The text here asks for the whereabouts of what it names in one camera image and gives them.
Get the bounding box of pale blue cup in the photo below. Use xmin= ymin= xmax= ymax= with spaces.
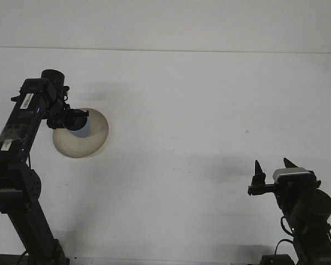
xmin=65 ymin=115 xmax=92 ymax=138

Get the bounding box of pale round plate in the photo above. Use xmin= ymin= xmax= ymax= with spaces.
xmin=52 ymin=107 xmax=109 ymax=160

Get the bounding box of dark robot platform edge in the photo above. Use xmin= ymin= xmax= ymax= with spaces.
xmin=0 ymin=253 xmax=28 ymax=265

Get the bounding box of grey gripper camera box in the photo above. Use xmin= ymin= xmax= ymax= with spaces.
xmin=273 ymin=167 xmax=313 ymax=183

